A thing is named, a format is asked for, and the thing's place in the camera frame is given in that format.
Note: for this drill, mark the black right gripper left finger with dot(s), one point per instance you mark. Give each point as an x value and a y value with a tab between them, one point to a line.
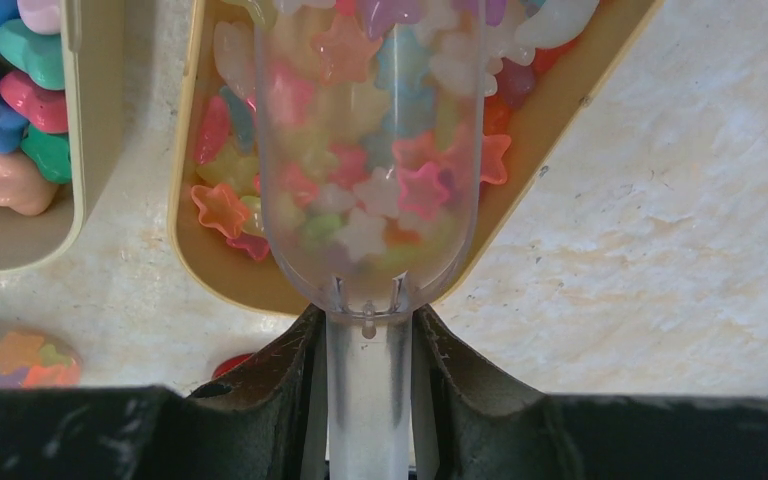
264	419

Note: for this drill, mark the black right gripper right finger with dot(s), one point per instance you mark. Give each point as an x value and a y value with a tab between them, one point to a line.
475	421

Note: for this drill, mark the clear plastic scoop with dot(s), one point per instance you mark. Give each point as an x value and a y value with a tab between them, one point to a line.
369	117

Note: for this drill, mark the beige tray translucent candies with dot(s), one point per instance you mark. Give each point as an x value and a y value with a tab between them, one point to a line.
543	60

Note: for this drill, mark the beige tray opaque candies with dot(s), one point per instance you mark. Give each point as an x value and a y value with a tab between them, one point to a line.
61	121

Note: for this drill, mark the red jar lid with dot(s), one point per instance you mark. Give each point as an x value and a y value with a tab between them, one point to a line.
229	364

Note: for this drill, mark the clear plastic jar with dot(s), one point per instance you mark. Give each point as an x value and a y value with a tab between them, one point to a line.
31	358

